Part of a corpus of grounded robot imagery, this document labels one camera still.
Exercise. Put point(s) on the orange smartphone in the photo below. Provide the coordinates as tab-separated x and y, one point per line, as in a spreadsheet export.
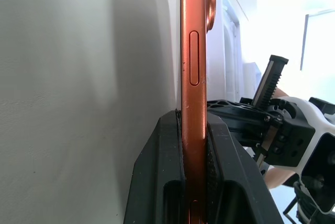
194	103

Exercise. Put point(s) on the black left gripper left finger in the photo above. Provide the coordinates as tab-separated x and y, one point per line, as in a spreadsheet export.
157	171

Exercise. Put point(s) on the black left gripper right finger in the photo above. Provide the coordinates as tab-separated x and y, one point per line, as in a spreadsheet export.
235	182

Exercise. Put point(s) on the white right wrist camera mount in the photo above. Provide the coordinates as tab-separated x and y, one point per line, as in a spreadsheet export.
319	153

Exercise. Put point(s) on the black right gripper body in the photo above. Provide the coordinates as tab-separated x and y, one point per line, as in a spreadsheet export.
290	140

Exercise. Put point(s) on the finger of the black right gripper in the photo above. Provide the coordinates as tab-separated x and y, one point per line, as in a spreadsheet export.
235	106
248	131

